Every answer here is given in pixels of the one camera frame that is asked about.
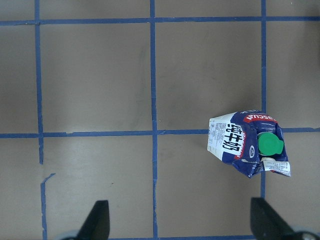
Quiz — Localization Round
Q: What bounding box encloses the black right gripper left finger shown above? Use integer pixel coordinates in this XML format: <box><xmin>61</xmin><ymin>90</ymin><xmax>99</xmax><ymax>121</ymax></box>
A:
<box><xmin>76</xmin><ymin>200</ymin><xmax>110</xmax><ymax>240</ymax></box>

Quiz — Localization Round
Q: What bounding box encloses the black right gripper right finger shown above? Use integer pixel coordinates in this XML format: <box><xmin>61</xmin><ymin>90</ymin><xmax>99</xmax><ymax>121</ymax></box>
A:
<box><xmin>250</xmin><ymin>197</ymin><xmax>295</xmax><ymax>240</ymax></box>

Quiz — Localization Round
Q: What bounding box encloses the blue white milk carton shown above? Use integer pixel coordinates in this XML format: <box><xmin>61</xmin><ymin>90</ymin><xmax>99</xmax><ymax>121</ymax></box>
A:
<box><xmin>207</xmin><ymin>110</ymin><xmax>291</xmax><ymax>178</ymax></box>

